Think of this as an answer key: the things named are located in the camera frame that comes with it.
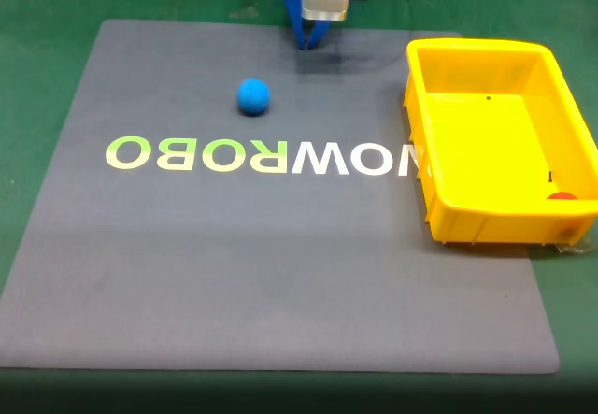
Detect blue felt ball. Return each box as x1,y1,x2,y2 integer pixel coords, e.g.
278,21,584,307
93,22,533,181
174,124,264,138
236,78,271,118

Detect yellow plastic bin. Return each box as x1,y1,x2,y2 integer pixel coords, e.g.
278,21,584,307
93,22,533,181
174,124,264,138
403,37,598,248

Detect grey mat with NOWROBO print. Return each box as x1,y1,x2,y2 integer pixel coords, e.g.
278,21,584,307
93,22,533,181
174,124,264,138
0,19,561,376

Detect clear plastic wrap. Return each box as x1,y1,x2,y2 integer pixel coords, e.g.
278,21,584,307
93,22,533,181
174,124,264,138
553,234,595,256

